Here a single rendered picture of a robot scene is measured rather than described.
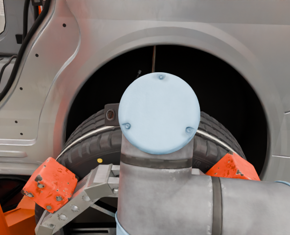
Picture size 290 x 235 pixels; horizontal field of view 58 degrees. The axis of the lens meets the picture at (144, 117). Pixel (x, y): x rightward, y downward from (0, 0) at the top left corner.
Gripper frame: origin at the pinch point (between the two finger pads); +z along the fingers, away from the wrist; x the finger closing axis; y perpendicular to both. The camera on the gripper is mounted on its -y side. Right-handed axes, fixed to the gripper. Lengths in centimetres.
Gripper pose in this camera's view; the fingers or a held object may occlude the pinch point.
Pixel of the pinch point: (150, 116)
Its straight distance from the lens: 64.4
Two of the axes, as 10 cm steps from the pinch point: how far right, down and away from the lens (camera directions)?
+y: 10.0, 0.3, -0.6
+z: 0.6, 0.2, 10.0
